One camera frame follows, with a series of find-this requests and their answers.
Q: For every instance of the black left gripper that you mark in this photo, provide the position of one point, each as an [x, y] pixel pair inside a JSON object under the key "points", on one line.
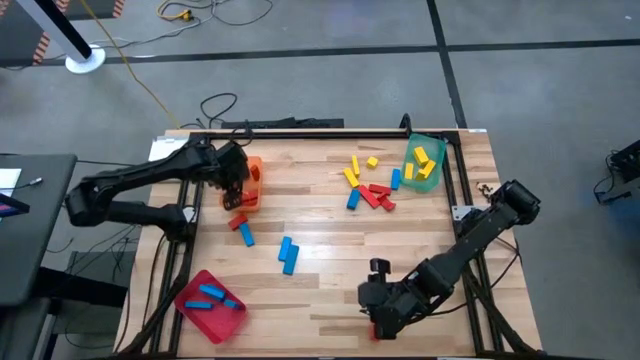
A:
{"points": [[231, 165]]}

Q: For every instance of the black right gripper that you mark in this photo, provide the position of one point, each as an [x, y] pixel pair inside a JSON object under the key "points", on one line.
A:
{"points": [[395, 300]]}

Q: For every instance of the red arch wooden block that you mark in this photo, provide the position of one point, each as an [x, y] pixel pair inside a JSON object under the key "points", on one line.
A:
{"points": [[251, 198]]}

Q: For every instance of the blue wooden block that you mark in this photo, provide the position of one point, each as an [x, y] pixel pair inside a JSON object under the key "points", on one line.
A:
{"points": [[246, 234], [291, 261], [212, 291], [284, 247], [232, 304], [395, 179], [198, 304], [353, 199]]}

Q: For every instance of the yellow wooden block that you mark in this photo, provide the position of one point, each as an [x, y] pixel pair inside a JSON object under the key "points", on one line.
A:
{"points": [[355, 165], [372, 162], [428, 170], [408, 171], [421, 156], [351, 177]]}

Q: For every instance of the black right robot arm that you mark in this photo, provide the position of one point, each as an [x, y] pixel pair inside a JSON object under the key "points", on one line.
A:
{"points": [[480, 235]]}

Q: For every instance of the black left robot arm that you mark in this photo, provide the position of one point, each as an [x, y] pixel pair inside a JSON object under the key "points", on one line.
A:
{"points": [[140, 172]]}

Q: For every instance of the orange plastic bin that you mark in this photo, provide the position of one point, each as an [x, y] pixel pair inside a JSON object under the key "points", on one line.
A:
{"points": [[254, 160]]}

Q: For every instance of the black power strip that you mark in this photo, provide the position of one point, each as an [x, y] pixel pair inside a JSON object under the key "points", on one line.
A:
{"points": [[280, 123]]}

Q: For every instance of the white printed paper sheet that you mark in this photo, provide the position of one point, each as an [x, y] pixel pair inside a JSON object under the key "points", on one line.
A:
{"points": [[162, 147]]}

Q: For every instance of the red plastic bin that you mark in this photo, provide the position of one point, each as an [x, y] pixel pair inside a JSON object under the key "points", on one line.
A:
{"points": [[215, 325]]}

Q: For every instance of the teal plastic bin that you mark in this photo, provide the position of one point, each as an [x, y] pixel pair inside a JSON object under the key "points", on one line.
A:
{"points": [[407, 150]]}

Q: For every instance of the black desk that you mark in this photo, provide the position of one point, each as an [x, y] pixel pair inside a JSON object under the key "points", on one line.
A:
{"points": [[35, 225]]}

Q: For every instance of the pole stand with white base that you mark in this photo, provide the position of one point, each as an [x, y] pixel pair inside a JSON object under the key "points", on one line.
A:
{"points": [[85, 60]]}

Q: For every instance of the tablet with lit screen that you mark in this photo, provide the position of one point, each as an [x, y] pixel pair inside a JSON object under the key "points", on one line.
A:
{"points": [[10, 206]]}

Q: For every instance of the white paper on desk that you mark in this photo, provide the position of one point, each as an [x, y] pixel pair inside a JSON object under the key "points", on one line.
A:
{"points": [[7, 180]]}

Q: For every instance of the black hazard striped platform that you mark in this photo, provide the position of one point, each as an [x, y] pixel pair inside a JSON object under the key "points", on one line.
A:
{"points": [[95, 7], [20, 30]]}

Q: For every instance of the black floor equipment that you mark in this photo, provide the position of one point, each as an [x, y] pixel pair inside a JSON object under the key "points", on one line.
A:
{"points": [[625, 165]]}

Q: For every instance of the black frame clamp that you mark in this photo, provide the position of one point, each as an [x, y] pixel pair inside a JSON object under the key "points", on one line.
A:
{"points": [[405, 122]]}

